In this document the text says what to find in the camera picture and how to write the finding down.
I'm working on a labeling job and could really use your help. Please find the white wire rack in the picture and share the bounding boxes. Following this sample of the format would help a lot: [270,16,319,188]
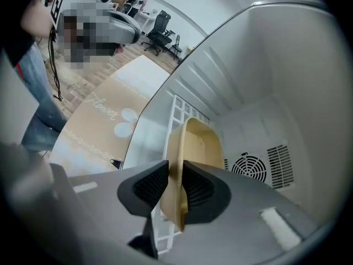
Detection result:
[153,94,211,255]

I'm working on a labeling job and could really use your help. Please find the brown box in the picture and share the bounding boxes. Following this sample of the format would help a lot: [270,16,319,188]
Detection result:
[159,116,226,233]

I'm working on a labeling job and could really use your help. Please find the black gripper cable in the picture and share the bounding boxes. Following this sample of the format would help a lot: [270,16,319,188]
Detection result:
[47,27,65,103]

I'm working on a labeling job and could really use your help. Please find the white desk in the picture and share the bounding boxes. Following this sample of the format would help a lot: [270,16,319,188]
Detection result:
[134,9,157,35]

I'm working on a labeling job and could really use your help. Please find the small black chair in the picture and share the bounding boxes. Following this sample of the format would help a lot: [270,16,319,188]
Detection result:
[167,34,183,62]

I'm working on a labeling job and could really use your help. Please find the black mini fridge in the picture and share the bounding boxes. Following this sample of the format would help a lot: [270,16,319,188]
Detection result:
[121,0,344,265]

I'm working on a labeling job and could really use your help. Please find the person's black shirt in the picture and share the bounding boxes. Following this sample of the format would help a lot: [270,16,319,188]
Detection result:
[0,0,38,65]

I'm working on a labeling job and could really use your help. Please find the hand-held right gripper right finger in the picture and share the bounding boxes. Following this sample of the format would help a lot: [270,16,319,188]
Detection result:
[170,160,331,265]

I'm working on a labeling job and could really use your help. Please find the person's blue jeans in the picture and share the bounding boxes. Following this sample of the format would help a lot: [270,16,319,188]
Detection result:
[15,43,69,152]

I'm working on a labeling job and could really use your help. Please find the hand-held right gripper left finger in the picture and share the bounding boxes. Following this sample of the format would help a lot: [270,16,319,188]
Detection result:
[50,160,170,265]

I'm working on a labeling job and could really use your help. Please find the black office chair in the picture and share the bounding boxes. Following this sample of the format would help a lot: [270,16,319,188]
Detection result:
[141,9,173,57]

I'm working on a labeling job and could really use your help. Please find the person's left forearm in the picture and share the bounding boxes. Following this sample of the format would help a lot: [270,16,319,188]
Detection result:
[20,0,55,37]

